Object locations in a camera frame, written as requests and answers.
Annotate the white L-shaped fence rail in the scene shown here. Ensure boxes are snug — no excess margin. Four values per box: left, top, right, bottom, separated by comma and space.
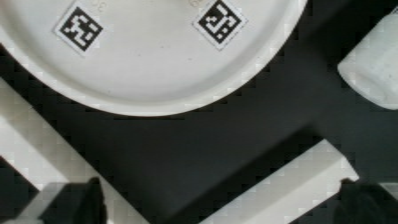
0, 79, 359, 224

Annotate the white cylindrical table leg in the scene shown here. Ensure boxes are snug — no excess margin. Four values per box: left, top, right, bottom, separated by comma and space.
337, 8, 398, 110

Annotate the white round table top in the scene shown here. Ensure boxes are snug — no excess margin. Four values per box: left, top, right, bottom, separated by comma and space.
0, 0, 309, 117

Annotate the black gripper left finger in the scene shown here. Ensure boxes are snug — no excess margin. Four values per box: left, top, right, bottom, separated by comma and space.
16, 176, 108, 224

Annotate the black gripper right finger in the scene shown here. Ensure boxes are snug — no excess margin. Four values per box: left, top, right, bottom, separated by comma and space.
334, 181, 398, 224

